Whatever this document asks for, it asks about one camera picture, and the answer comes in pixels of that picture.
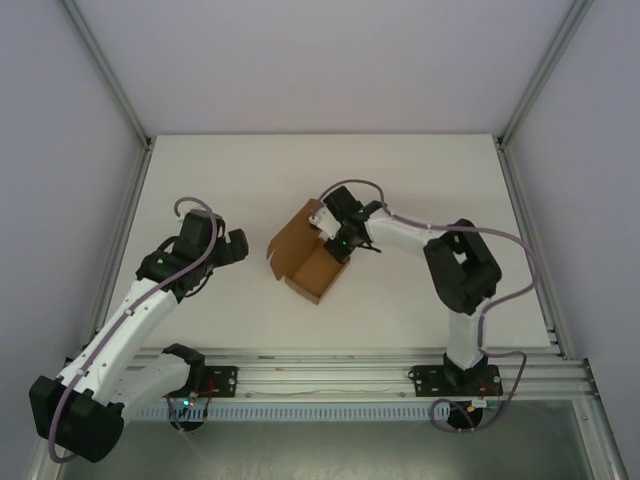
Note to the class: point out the brown cardboard paper box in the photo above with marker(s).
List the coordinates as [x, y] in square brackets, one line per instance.
[312, 277]

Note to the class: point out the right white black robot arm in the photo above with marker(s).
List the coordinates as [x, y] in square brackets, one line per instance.
[465, 275]

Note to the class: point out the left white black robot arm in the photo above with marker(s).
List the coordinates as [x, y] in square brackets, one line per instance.
[115, 345]

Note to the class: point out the small LED circuit board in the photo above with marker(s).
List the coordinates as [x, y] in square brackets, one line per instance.
[188, 401]

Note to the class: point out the grey metal sheet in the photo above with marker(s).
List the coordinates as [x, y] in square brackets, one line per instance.
[320, 450]

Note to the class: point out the small white labelled circuit board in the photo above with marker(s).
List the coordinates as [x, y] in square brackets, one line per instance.
[487, 404]

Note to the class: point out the aluminium table side rail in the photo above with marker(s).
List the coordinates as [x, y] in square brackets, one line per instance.
[530, 235]
[122, 225]

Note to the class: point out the aluminium mounting rail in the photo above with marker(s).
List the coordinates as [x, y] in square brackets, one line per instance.
[320, 375]

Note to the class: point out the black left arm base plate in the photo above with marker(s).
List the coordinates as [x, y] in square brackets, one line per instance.
[222, 380]

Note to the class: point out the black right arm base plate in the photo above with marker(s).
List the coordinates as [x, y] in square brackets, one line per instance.
[430, 380]

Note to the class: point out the aluminium frame post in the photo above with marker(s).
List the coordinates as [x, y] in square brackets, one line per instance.
[545, 70]
[107, 75]

